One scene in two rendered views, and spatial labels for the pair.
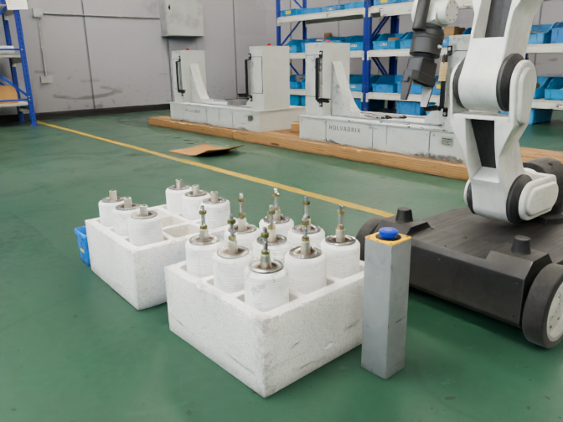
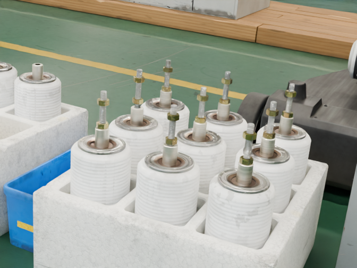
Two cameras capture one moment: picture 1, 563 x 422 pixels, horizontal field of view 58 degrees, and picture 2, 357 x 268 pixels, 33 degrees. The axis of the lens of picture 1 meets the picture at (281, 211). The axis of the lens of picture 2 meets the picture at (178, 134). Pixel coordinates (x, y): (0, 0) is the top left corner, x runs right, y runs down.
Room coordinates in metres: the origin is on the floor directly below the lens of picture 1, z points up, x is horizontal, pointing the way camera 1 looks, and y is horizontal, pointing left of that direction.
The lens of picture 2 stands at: (0.35, 0.47, 0.62)
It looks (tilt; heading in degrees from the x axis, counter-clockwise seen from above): 21 degrees down; 334
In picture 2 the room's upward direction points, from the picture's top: 5 degrees clockwise
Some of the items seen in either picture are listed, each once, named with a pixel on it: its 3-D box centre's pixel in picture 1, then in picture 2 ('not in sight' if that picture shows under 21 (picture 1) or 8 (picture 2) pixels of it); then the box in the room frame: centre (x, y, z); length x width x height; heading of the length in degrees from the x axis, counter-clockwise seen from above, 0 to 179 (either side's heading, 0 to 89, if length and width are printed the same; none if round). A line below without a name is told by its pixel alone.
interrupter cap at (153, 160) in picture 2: (233, 252); (169, 162); (1.10, 0.11, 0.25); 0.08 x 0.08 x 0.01
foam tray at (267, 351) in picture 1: (273, 300); (190, 222); (1.18, 0.02, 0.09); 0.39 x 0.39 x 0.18; 41
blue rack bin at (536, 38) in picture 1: (536, 33); not in sight; (5.55, -2.67, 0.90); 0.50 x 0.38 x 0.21; 129
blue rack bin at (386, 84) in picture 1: (394, 84); not in sight; (6.94, -1.52, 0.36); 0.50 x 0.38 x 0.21; 130
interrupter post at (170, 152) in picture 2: (232, 247); (170, 154); (1.10, 0.11, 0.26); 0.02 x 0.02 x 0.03
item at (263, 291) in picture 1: (266, 305); (236, 236); (1.01, 0.04, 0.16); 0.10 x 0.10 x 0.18
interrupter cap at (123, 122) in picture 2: (242, 229); (136, 123); (1.26, 0.10, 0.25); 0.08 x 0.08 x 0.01
